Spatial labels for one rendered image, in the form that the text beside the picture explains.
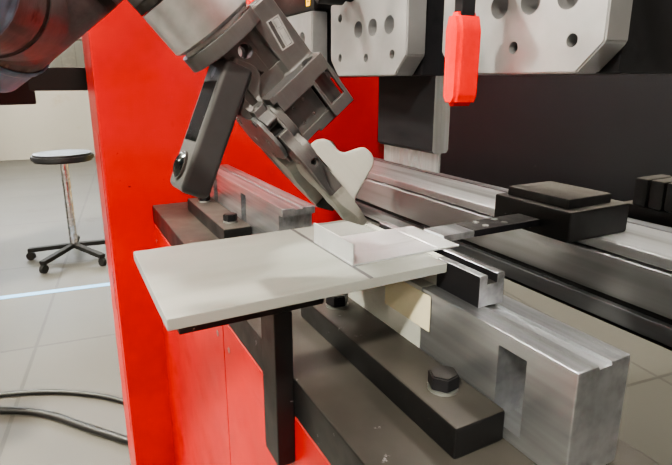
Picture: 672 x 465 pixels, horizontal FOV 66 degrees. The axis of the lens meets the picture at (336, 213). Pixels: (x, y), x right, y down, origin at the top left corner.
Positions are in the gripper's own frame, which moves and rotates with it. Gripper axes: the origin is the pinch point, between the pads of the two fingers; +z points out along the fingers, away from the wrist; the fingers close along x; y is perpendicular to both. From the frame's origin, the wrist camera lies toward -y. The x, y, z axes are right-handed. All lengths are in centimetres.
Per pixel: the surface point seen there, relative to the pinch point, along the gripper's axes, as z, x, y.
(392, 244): 7.1, -0.9, 2.3
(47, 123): 16, 873, -60
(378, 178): 26, 44, 21
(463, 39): -10.7, -15.1, 11.6
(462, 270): 8.7, -9.6, 3.6
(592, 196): 21.6, -4.5, 24.7
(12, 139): 2, 879, -112
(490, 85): 29, 42, 53
